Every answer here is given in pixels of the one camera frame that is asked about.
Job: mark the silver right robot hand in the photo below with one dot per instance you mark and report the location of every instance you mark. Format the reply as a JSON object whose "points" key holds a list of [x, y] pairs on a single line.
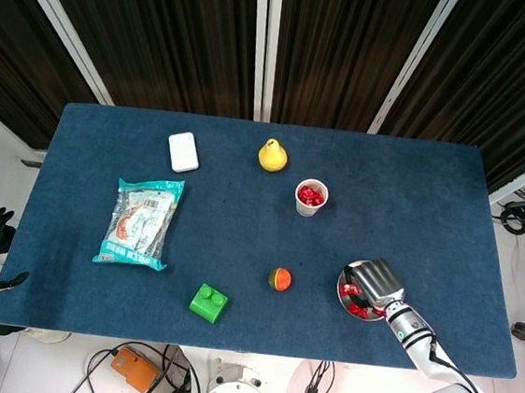
{"points": [[378, 281]]}

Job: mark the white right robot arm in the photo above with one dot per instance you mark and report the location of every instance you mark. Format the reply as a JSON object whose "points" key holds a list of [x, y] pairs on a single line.
{"points": [[420, 349]]}

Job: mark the silver metal plate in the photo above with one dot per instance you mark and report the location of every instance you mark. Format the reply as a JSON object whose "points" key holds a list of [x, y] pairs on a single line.
{"points": [[342, 299]]}

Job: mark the white paper cup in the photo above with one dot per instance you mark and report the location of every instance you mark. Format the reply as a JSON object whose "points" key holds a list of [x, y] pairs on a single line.
{"points": [[305, 210]]}

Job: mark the yellow toy pear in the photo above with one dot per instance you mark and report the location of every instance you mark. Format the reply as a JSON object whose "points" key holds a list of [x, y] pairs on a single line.
{"points": [[272, 157]]}

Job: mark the teal clear snack bag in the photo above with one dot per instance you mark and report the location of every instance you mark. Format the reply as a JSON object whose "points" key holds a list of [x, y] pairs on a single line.
{"points": [[140, 221]]}

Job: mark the white rectangular box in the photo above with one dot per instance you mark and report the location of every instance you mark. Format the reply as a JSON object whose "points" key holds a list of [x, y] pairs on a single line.
{"points": [[183, 152]]}

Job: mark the blue table cloth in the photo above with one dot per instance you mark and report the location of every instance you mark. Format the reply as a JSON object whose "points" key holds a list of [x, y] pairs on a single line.
{"points": [[239, 241]]}

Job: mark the orange floor device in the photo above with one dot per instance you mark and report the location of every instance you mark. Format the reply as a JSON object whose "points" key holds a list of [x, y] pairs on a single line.
{"points": [[134, 368]]}

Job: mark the green toy building block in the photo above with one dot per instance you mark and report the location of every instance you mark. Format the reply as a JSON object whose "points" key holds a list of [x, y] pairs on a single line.
{"points": [[208, 304]]}

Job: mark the dark pleated curtain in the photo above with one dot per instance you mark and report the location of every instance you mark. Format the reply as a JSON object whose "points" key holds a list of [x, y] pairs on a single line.
{"points": [[343, 50], [167, 31], [500, 80], [4, 61]]}

